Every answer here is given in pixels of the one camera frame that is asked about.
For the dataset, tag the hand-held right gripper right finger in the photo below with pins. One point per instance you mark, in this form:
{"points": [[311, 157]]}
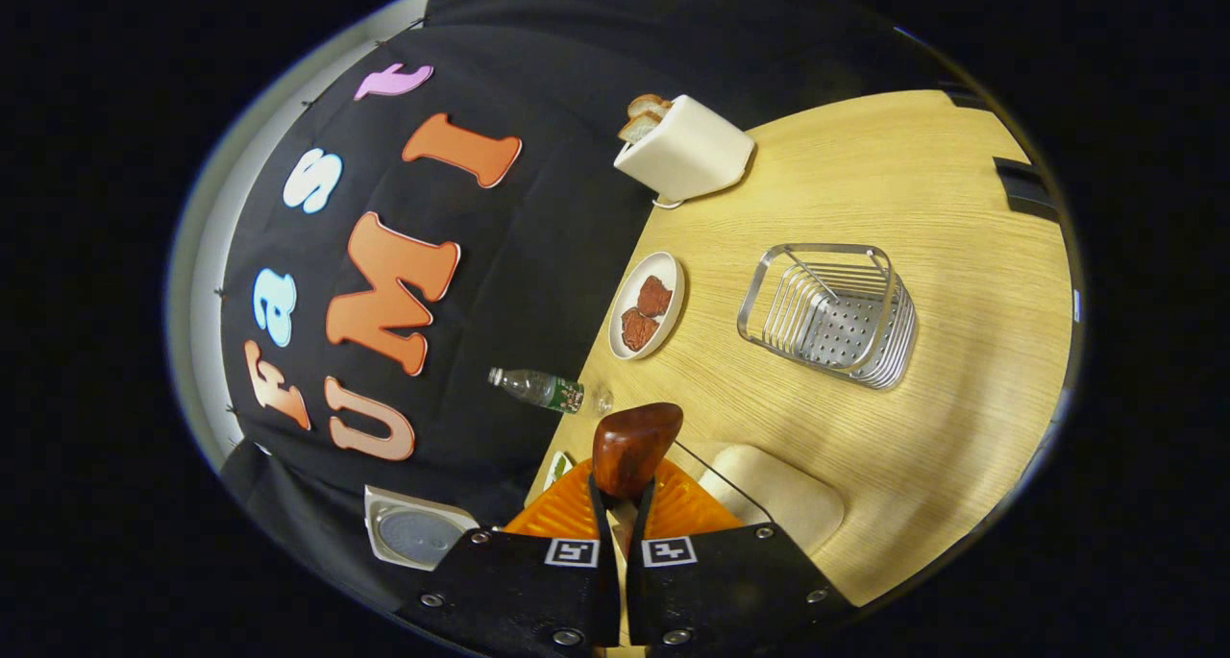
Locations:
{"points": [[730, 591]]}

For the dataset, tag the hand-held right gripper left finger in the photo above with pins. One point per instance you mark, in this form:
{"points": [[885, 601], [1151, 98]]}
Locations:
{"points": [[519, 591]]}

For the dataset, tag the white rice cooker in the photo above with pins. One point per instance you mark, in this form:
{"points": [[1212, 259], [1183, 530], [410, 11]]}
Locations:
{"points": [[413, 533]]}

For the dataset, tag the brown wooden spoon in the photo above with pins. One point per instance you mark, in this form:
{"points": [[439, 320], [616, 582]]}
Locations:
{"points": [[629, 447]]}

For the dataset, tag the small white divided dish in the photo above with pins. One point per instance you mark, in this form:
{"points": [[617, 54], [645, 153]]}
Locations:
{"points": [[557, 468]]}

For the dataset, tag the clear plastic water bottle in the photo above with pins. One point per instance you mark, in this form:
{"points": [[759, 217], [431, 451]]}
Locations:
{"points": [[548, 390]]}

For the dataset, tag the brown meat piece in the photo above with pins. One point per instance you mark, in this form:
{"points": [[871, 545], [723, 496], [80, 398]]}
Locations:
{"points": [[654, 297], [639, 330]]}

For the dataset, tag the white round plate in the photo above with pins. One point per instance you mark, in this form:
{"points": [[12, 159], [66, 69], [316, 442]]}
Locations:
{"points": [[623, 298]]}

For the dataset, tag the black backdrop cloth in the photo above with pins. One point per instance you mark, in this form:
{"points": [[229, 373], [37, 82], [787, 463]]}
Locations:
{"points": [[538, 255]]}

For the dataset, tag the white toaster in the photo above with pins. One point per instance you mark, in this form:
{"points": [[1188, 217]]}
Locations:
{"points": [[687, 154]]}

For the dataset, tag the bread slice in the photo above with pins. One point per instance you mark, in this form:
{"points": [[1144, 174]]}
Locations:
{"points": [[649, 107], [638, 128]]}

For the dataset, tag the black table clamp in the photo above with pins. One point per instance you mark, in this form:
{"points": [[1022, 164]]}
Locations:
{"points": [[972, 97], [1023, 189]]}

